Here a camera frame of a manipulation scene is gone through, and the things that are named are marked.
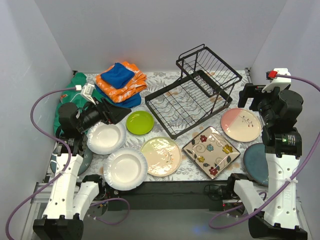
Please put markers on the white scalloped plate front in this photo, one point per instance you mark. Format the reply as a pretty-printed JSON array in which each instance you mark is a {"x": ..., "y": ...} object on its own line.
[{"x": 125, "y": 169}]

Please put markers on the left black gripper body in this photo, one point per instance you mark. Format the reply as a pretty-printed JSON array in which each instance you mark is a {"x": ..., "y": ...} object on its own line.
[{"x": 104, "y": 111}]

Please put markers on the left blue glazed plate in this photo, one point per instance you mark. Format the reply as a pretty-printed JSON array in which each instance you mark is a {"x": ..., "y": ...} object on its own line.
[{"x": 87, "y": 159}]

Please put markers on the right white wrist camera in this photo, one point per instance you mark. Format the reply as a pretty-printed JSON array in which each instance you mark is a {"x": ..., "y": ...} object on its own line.
[{"x": 278, "y": 77}]

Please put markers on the blue cloth bottom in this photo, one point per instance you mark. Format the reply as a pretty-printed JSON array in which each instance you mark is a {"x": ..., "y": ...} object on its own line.
[{"x": 131, "y": 102}]

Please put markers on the right blue glazed plate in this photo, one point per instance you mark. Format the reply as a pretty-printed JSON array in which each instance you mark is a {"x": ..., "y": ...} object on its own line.
[{"x": 256, "y": 165}]

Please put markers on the floral patterned table mat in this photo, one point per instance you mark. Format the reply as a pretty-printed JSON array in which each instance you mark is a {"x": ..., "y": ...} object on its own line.
[{"x": 187, "y": 171}]

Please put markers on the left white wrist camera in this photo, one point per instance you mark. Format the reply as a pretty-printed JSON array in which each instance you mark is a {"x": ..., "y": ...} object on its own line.
[{"x": 86, "y": 91}]

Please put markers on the white scalloped plate back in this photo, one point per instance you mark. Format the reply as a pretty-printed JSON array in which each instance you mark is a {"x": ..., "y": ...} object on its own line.
[{"x": 104, "y": 139}]

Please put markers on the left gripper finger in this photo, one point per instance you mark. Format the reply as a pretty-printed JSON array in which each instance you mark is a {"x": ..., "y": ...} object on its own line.
[
  {"x": 114, "y": 109},
  {"x": 115, "y": 116}
]

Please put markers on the blue folded towel top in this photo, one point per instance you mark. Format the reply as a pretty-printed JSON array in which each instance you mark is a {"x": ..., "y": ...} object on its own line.
[{"x": 118, "y": 76}]

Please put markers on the blue glazed plate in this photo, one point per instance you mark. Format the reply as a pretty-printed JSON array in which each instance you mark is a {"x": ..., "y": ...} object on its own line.
[
  {"x": 256, "y": 165},
  {"x": 87, "y": 159}
]

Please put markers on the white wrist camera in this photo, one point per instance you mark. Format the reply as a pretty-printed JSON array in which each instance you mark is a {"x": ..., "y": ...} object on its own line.
[
  {"x": 86, "y": 91},
  {"x": 278, "y": 77}
]

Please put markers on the lime green small plate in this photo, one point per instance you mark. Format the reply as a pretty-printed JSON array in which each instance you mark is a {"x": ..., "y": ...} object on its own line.
[{"x": 140, "y": 122}]

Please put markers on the green jacket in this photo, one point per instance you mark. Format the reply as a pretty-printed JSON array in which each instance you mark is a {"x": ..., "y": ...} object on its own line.
[{"x": 75, "y": 85}]

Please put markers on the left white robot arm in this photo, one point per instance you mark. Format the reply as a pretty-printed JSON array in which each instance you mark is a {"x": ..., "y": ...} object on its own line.
[{"x": 69, "y": 202}]

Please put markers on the orange patterned cloth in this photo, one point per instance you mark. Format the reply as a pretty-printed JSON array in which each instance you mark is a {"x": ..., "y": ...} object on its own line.
[{"x": 134, "y": 86}]

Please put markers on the square floral plate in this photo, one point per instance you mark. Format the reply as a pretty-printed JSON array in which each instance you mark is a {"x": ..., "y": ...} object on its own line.
[{"x": 211, "y": 152}]

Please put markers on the pink and cream round plate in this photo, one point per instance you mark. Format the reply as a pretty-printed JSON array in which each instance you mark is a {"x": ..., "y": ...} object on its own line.
[{"x": 241, "y": 125}]

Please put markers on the black wire dish rack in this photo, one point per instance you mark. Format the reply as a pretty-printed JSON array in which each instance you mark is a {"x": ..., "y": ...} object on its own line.
[{"x": 203, "y": 74}]

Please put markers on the white scalloped plate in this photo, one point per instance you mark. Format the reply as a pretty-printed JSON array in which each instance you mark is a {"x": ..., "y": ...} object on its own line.
[
  {"x": 125, "y": 169},
  {"x": 104, "y": 139}
]

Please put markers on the cream and green round plate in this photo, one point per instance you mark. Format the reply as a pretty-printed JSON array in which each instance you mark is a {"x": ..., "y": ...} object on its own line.
[{"x": 163, "y": 156}]

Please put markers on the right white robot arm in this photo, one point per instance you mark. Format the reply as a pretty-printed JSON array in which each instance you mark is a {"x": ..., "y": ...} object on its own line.
[{"x": 276, "y": 218}]

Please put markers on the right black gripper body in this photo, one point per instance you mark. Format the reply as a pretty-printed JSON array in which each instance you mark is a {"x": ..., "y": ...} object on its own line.
[{"x": 251, "y": 94}]

